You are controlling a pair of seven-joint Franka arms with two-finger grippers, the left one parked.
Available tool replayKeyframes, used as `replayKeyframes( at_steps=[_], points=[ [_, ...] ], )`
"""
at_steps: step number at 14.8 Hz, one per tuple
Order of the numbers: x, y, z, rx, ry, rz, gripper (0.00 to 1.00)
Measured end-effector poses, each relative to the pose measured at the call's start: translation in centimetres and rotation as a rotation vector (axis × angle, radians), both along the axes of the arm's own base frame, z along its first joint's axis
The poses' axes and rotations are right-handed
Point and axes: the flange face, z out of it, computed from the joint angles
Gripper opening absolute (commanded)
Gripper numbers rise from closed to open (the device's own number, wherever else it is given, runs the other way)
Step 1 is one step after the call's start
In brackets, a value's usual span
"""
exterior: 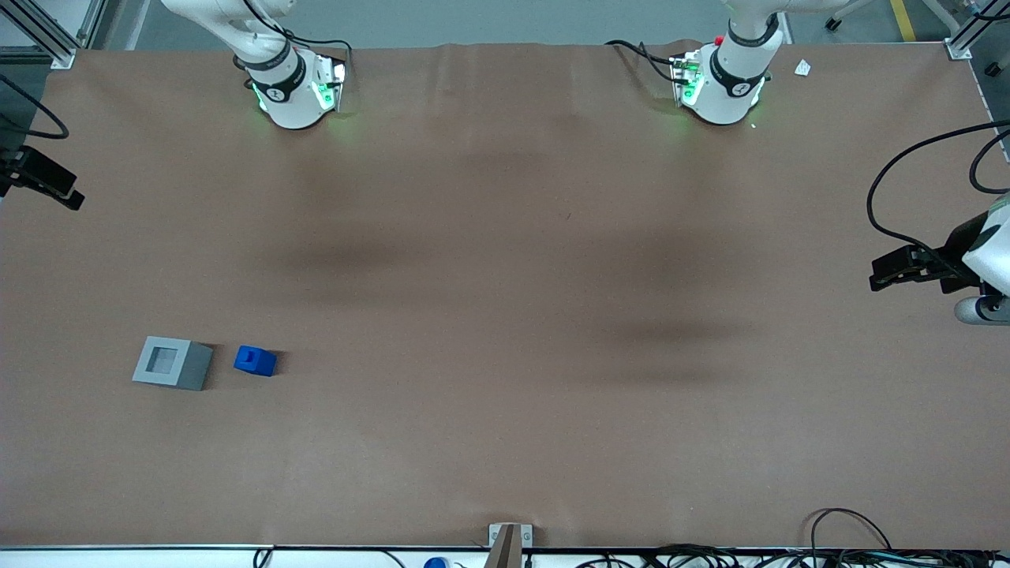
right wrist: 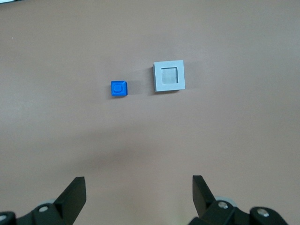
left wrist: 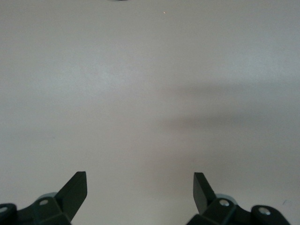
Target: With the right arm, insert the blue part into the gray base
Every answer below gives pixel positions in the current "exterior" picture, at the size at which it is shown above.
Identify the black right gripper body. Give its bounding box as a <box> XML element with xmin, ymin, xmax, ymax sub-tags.
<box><xmin>0</xmin><ymin>148</ymin><xmax>28</xmax><ymax>198</ymax></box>

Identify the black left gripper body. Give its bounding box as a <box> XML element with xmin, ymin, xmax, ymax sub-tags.
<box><xmin>935</xmin><ymin>211</ymin><xmax>989</xmax><ymax>295</ymax></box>

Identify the gray square base block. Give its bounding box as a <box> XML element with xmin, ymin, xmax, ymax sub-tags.
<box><xmin>132</xmin><ymin>336</ymin><xmax>214</xmax><ymax>392</ymax></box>

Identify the blue square part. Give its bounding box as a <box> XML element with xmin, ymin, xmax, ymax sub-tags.
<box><xmin>234</xmin><ymin>345</ymin><xmax>278</xmax><ymax>377</ymax></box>

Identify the brown table mat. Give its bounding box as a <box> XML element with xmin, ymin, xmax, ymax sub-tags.
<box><xmin>0</xmin><ymin>41</ymin><xmax>1010</xmax><ymax>550</ymax></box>

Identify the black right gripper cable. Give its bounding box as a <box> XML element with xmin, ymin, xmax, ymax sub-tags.
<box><xmin>0</xmin><ymin>74</ymin><xmax>70</xmax><ymax>141</ymax></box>

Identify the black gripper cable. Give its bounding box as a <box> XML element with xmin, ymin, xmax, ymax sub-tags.
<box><xmin>866</xmin><ymin>118</ymin><xmax>1010</xmax><ymax>273</ymax></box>
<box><xmin>0</xmin><ymin>74</ymin><xmax>70</xmax><ymax>141</ymax></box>

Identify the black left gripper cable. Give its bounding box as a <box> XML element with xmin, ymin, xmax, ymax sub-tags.
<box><xmin>866</xmin><ymin>118</ymin><xmax>1010</xmax><ymax>273</ymax></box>

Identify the aluminium frame post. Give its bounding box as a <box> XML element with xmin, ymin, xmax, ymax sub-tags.
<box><xmin>0</xmin><ymin>0</ymin><xmax>107</xmax><ymax>70</ymax></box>
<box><xmin>923</xmin><ymin>0</ymin><xmax>1010</xmax><ymax>61</ymax></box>

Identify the black cable bundle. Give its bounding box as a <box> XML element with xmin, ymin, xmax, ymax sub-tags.
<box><xmin>576</xmin><ymin>508</ymin><xmax>1010</xmax><ymax>568</ymax></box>

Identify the black right arm base cable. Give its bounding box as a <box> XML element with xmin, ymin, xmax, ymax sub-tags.
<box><xmin>241</xmin><ymin>0</ymin><xmax>354</xmax><ymax>84</ymax></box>

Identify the black arm base cable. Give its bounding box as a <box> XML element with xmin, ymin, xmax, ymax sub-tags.
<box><xmin>241</xmin><ymin>0</ymin><xmax>354</xmax><ymax>84</ymax></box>
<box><xmin>605</xmin><ymin>39</ymin><xmax>684</xmax><ymax>84</ymax></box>

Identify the black left arm base cable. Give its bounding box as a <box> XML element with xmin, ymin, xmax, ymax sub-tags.
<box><xmin>605</xmin><ymin>39</ymin><xmax>684</xmax><ymax>84</ymax></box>

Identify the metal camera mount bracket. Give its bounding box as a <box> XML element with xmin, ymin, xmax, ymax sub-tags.
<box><xmin>483</xmin><ymin>522</ymin><xmax>534</xmax><ymax>568</ymax></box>

